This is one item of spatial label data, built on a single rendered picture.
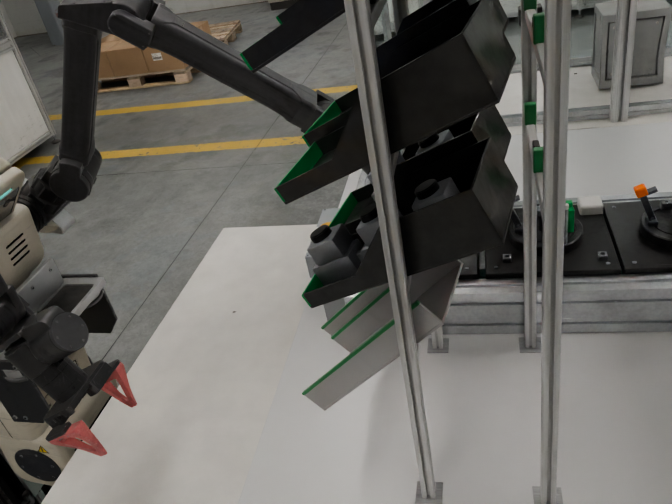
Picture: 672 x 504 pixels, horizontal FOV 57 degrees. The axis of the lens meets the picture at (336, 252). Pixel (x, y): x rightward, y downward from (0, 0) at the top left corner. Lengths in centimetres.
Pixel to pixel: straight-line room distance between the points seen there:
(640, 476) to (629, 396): 16
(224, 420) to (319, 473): 23
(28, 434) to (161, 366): 29
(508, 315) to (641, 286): 23
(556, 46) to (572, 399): 68
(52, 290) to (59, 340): 45
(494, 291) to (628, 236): 30
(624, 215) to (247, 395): 84
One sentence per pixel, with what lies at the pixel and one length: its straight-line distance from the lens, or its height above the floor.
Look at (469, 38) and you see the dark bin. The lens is 62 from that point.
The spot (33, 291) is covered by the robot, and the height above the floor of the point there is 108.
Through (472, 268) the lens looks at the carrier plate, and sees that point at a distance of 123.
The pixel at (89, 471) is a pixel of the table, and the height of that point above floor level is 86.
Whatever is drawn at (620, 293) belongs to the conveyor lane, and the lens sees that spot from 121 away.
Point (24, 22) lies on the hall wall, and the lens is 1184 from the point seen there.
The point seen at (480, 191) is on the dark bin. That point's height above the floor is 136.
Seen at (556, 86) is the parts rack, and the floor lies 148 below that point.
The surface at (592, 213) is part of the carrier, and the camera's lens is 139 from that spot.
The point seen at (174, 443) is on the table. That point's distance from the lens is 120.
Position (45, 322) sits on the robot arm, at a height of 122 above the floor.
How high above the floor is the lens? 169
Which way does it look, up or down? 33 degrees down
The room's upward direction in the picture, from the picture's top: 12 degrees counter-clockwise
